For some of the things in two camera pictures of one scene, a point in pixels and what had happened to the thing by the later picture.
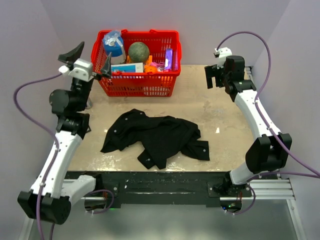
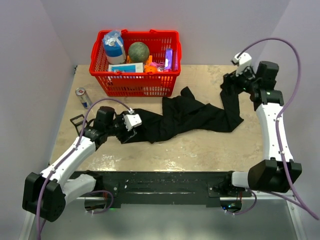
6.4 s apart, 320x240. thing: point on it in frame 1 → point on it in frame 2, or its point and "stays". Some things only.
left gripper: [72, 57] → [124, 137]
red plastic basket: [138, 84] stays
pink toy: [160, 66] stays
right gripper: [212, 71] → [229, 79]
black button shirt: [160, 138] → [186, 114]
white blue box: [131, 67] stays
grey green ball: [138, 52] stays
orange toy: [147, 67] stays
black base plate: [139, 187] stays
